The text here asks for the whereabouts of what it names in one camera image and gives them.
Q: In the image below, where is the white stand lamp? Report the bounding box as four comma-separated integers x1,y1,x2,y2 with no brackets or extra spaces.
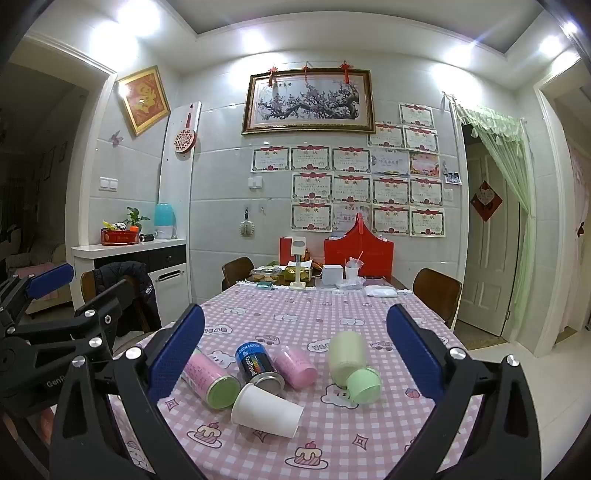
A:
289,235,309,289

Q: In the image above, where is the framed red and gold picture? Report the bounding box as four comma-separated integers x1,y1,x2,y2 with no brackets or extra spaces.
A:
115,65,172,138

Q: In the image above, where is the small green cup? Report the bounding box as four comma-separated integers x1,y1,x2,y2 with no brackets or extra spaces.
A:
345,367,382,406

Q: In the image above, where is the wooden chair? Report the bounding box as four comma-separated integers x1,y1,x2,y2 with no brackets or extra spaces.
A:
412,268,463,329
222,257,256,292
80,270,153,334

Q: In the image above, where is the tall light green cup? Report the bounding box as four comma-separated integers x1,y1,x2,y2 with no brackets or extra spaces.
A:
328,330,368,387

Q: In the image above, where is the food container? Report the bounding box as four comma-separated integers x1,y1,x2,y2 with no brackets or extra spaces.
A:
249,265,283,283

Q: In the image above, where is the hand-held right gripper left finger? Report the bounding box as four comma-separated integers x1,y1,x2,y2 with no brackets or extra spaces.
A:
51,304,206,480

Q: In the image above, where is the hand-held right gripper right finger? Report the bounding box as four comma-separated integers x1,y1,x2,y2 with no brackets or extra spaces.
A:
387,304,549,480

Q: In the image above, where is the white door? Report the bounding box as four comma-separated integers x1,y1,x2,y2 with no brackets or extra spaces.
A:
459,143,514,337

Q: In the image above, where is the green door curtain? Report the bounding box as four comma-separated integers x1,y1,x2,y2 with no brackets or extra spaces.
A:
455,104,537,325

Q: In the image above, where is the red diamond door decoration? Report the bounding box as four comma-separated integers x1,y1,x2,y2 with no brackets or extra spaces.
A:
470,180,504,223

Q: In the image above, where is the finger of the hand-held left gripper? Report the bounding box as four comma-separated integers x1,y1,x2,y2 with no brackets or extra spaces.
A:
0,264,75,334
14,278,137,361

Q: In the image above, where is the red gift bag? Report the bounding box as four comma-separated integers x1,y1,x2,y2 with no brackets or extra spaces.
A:
323,213,395,280

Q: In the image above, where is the white board panel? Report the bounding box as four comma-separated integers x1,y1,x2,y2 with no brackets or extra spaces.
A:
158,100,202,241

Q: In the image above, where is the pink checked tablecloth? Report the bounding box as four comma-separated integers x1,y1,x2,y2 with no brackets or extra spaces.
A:
108,281,490,480

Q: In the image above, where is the white cup with straws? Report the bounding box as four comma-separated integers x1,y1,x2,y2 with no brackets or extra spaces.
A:
344,252,365,282

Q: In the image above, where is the small potted plant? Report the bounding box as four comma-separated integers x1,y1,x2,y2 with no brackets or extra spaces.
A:
126,207,151,234

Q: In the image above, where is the sofa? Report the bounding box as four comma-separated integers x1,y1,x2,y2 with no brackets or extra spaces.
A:
7,240,72,315

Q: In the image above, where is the wall of award certificates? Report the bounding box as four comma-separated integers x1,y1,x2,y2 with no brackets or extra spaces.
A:
250,102,446,238

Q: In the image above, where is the blue and white humidifier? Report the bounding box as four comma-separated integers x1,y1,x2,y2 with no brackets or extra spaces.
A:
154,203,178,240

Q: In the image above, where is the black jacket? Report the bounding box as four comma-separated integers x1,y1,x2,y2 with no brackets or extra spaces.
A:
92,261,162,339

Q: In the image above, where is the white paper cup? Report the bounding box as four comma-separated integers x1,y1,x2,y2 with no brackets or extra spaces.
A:
231,382,304,439

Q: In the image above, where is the round red hanging ornament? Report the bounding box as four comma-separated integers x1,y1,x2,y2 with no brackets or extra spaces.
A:
174,105,198,156

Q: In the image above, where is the dark blue can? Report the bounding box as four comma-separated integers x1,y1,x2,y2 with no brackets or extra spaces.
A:
235,342,286,397

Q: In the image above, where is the pink can with green base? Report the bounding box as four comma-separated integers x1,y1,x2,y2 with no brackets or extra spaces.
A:
181,347,242,411

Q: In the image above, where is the round red tin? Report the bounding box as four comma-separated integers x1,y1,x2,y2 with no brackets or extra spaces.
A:
100,228,140,246

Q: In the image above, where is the framed plum blossom painting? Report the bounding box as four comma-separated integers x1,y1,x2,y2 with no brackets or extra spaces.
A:
241,68,376,136

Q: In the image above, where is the pink cup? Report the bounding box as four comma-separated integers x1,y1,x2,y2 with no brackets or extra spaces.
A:
273,347,318,391

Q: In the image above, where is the white and black cabinet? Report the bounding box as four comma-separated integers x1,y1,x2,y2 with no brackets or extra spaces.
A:
71,239,188,325

